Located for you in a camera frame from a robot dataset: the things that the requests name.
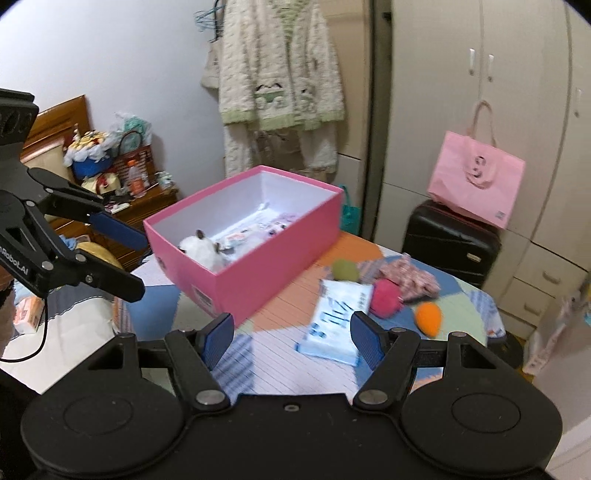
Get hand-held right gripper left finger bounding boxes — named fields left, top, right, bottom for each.
left=85, top=312, right=235, bottom=411

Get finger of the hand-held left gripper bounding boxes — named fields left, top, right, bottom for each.
left=46, top=249, right=147, bottom=304
left=28, top=168, right=148, bottom=253

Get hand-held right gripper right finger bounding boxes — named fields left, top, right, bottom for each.
left=350, top=311, right=502, bottom=411

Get blue white tissue packet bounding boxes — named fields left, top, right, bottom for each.
left=295, top=278, right=375, bottom=367

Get pink plush ball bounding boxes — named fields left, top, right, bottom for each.
left=370, top=280, right=403, bottom=319

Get orange plush carrot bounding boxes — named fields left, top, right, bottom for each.
left=414, top=302, right=444, bottom=337

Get green plush ball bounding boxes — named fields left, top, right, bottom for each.
left=332, top=259, right=360, bottom=283

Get pink floral cloth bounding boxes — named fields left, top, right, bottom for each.
left=358, top=253, right=441, bottom=303

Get white plush toy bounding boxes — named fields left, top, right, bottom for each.
left=178, top=230, right=232, bottom=271

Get pink cardboard box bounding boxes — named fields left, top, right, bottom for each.
left=142, top=165, right=343, bottom=328

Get small white box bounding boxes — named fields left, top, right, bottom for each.
left=222, top=231, right=251, bottom=253

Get yellow pillow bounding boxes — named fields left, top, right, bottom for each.
left=76, top=240, right=125, bottom=273

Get wooden nightstand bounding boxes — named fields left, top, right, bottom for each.
left=48, top=187, right=181, bottom=273

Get orange drink bottle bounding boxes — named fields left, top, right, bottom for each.
left=127, top=159, right=149, bottom=199

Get cream handbag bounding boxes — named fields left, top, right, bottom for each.
left=82, top=173, right=122, bottom=195

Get orange tissue pack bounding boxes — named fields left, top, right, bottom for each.
left=14, top=295, right=47, bottom=335

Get grey white bed sheet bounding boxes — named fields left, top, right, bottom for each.
left=0, top=277, right=121, bottom=393

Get checkered handbag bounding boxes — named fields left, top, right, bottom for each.
left=113, top=131, right=155, bottom=190

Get white plastic bag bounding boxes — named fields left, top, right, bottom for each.
left=108, top=111, right=153, bottom=153

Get wooden headboard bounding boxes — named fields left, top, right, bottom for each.
left=21, top=95, right=88, bottom=185

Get black suitcase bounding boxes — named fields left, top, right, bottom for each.
left=402, top=199, right=502, bottom=289

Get teal tote bag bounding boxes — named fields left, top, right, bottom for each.
left=339, top=185, right=362, bottom=236

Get beige canvas tote bag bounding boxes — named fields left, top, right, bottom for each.
left=201, top=39, right=227, bottom=89

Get pink tote bag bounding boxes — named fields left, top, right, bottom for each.
left=427, top=100, right=527, bottom=230

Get fluffy white pajama jacket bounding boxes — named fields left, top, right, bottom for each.
left=217, top=0, right=346, bottom=132

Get black stand pole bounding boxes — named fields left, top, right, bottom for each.
left=362, top=0, right=393, bottom=241

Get beige wardrobe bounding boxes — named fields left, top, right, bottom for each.
left=369, top=0, right=591, bottom=342

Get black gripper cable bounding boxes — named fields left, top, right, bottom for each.
left=0, top=295, right=49, bottom=363

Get blue wire hangers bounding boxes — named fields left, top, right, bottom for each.
left=194, top=0, right=228, bottom=33

